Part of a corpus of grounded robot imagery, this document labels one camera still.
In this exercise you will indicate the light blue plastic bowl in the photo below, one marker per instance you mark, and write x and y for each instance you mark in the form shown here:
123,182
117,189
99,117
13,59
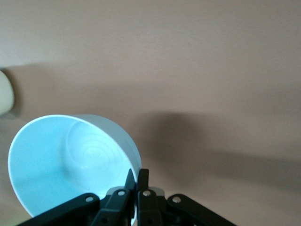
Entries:
58,153

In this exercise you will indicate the white plastic bowl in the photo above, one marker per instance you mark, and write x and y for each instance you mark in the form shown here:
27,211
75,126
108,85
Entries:
5,94

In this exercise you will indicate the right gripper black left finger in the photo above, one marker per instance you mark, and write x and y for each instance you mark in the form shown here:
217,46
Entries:
113,204

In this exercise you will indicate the brown table cover sheet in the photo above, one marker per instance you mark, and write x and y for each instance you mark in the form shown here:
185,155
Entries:
188,58

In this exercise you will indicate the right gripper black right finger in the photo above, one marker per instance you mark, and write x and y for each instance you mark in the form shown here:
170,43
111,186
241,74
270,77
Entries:
148,207

